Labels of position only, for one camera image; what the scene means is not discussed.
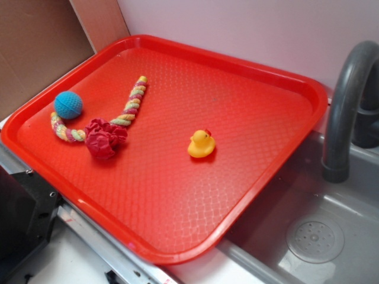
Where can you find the blue textured ball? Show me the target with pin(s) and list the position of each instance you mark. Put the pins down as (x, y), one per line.
(68, 105)

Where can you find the yellow rubber duck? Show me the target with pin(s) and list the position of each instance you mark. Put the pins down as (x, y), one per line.
(201, 144)

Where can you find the red plastic tray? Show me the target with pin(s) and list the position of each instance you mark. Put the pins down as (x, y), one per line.
(152, 196)

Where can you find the crumpled red cloth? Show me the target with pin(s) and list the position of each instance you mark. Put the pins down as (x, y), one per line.
(102, 138)

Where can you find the grey plastic sink basin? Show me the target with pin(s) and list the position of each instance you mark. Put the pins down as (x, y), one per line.
(303, 229)

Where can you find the grey toy faucet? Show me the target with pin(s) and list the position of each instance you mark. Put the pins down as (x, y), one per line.
(353, 115)

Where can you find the brown cardboard panel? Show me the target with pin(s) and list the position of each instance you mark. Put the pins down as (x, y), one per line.
(43, 40)

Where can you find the multicolour twisted rope toy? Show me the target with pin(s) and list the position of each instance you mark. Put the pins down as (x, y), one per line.
(123, 120)

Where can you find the silver metal rail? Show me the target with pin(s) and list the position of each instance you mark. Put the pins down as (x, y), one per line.
(123, 269)

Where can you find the black metal bracket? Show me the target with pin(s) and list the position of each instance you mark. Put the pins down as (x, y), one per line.
(28, 209)

